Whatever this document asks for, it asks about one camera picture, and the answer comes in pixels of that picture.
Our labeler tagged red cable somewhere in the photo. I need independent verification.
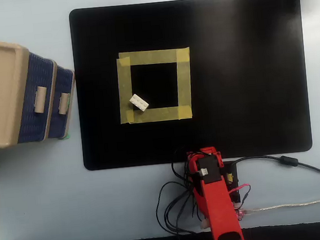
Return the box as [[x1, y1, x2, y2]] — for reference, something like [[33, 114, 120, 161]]
[[227, 183, 253, 205]]

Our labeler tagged black rectangular mat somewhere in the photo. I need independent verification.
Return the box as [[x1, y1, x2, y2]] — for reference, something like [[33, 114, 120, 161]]
[[68, 0, 315, 173]]

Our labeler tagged pink controller board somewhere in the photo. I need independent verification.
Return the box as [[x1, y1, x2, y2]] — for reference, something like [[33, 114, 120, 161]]
[[234, 207, 247, 222]]

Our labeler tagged white lego brick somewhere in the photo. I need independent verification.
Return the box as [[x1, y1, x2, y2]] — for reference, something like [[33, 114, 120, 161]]
[[128, 91, 151, 113]]

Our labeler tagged yellow masking tape strip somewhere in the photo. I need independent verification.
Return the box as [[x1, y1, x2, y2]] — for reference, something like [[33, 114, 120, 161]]
[[127, 104, 193, 125], [118, 46, 191, 68], [114, 56, 137, 125], [171, 47, 196, 120]]

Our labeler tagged blue drawer plain beige handle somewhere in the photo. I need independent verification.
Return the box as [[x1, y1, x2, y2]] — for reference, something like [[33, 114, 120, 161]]
[[8, 49, 63, 145]]

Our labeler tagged black motor gripper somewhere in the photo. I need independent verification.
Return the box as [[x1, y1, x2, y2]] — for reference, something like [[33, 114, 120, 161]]
[[186, 145, 227, 186]]

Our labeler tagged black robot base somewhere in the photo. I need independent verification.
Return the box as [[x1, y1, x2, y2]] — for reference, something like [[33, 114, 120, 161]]
[[222, 160, 242, 205]]

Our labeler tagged green tape on handle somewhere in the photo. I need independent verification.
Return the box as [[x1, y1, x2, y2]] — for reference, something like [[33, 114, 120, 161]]
[[65, 93, 73, 113]]

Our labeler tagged silver braided USB cable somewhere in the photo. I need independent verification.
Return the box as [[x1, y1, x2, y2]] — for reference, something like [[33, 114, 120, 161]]
[[243, 195, 320, 215]]

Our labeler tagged thin black servo cable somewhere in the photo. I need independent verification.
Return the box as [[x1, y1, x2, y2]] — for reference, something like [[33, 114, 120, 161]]
[[169, 146, 196, 184], [152, 178, 202, 238]]

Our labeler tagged thick black power cable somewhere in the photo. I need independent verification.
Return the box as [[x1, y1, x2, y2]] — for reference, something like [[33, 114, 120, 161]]
[[229, 149, 320, 197]]

